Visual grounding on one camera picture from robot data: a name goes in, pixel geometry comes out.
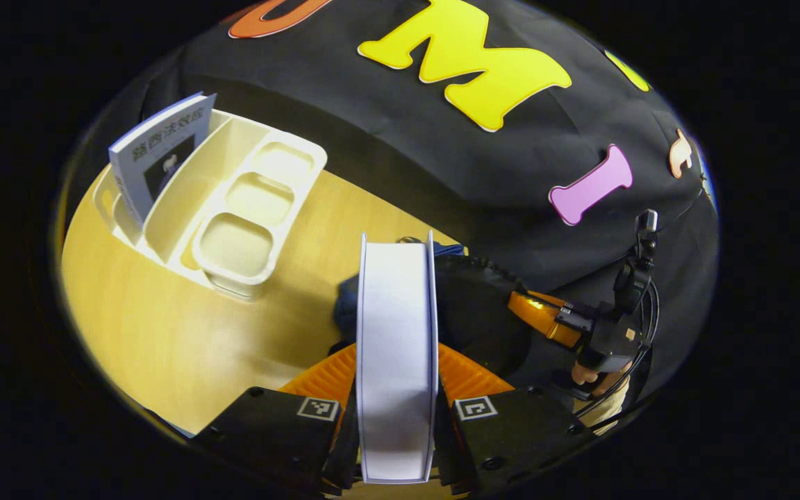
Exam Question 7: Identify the black backdrop cloth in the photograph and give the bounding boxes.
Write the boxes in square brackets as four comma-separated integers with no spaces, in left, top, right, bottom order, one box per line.
[87,0,720,417]

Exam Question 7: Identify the white cover book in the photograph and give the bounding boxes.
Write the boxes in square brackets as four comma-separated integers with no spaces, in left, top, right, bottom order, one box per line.
[356,231,439,485]

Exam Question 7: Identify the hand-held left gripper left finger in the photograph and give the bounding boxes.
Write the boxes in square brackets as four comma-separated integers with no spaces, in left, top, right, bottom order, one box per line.
[195,344,360,496]

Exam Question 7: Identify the blue schoolbag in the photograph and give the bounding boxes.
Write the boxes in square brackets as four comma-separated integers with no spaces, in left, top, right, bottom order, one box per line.
[334,240,533,376]

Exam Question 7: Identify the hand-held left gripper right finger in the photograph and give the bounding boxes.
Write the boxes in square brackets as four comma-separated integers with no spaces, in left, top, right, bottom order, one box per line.
[435,344,590,497]

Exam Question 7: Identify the black cable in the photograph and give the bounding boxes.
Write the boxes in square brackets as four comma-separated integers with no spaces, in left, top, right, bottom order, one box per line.
[574,278,661,417]

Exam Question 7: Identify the cream plastic bookshelf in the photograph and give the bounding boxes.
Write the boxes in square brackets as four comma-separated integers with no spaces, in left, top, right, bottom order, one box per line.
[92,108,328,303]

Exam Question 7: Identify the grey cover book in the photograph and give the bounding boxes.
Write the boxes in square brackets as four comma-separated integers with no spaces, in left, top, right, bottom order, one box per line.
[108,92,217,230]

